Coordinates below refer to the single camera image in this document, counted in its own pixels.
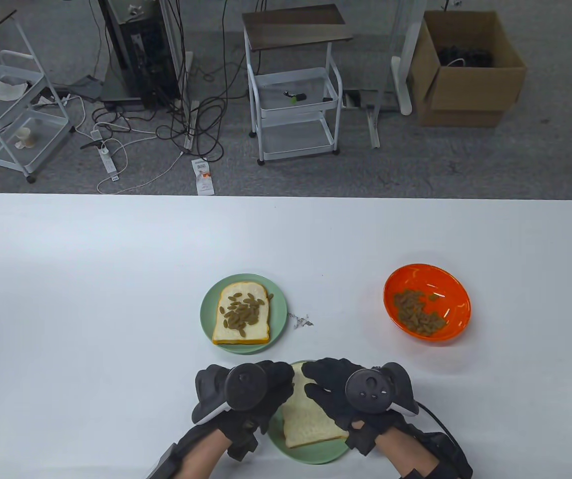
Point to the person's right hand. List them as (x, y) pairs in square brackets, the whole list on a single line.
[(326, 394)]

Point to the person's left hand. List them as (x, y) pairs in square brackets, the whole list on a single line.
[(278, 381)]

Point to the black white hand controller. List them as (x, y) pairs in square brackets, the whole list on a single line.
[(368, 391), (246, 386)]

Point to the white toast slice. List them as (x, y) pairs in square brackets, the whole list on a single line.
[(256, 332), (306, 424)]

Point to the green round plate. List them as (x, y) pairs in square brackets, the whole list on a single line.
[(311, 455), (278, 319)]

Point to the pile of green raisins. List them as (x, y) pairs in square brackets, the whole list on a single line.
[(418, 314), (241, 314)]

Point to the orange plastic bowl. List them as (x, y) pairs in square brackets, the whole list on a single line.
[(426, 279)]

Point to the person's left forearm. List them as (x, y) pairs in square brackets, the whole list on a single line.
[(203, 456)]

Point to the person's right forearm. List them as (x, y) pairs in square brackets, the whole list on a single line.
[(403, 451)]

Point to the small crumpled wrapper scrap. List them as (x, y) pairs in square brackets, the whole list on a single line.
[(302, 322)]

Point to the white paper slip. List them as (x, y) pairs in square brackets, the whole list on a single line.
[(202, 179)]

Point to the white power strip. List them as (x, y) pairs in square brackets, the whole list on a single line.
[(108, 162)]

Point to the small black green gadget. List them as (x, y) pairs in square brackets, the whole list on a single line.
[(296, 96)]

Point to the white desk leg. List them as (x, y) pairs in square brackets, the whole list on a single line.
[(401, 85)]

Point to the brown cardboard box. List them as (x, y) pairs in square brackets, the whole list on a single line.
[(465, 95)]

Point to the white cart with dark top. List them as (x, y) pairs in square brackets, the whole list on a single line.
[(46, 132), (296, 25)]

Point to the black computer tower stand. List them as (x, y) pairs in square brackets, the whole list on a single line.
[(146, 60)]

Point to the small beige cup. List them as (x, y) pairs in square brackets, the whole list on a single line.
[(25, 137)]

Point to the grey flat device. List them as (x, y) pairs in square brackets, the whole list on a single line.
[(86, 86)]

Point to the bundle of black gear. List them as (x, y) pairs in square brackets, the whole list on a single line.
[(470, 55)]

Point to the crumpled white paper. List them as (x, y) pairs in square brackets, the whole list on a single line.
[(1, 90)]

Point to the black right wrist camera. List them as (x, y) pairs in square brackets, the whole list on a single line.
[(363, 441)]

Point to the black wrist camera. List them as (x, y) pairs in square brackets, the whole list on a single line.
[(242, 446), (363, 441)]

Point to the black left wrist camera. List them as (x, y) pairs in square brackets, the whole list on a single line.
[(242, 446)]

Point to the grey metal floor rail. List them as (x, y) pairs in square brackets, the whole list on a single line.
[(373, 124)]

